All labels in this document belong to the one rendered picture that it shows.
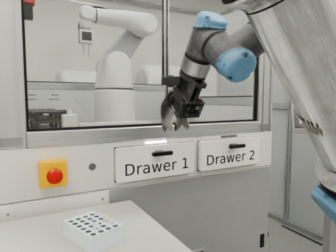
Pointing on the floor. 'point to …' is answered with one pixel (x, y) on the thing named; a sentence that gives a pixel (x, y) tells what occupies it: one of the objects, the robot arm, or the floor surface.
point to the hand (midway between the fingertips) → (170, 125)
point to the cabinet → (183, 208)
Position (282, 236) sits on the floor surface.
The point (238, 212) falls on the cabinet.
